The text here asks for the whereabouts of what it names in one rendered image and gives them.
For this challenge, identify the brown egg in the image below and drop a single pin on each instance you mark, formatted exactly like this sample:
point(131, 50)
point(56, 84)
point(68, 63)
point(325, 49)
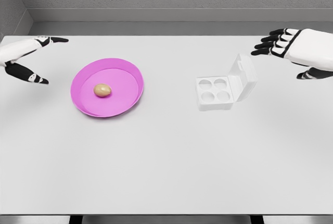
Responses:
point(102, 90)

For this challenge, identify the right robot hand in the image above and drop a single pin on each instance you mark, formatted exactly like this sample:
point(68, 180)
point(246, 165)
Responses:
point(309, 47)

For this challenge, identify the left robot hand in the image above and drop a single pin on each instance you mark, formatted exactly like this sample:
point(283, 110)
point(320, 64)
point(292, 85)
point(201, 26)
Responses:
point(15, 49)

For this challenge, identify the white egg box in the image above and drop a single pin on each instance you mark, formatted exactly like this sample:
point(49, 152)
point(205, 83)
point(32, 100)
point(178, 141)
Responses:
point(223, 88)

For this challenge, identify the pink round plate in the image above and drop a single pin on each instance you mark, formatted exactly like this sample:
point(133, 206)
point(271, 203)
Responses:
point(107, 87)

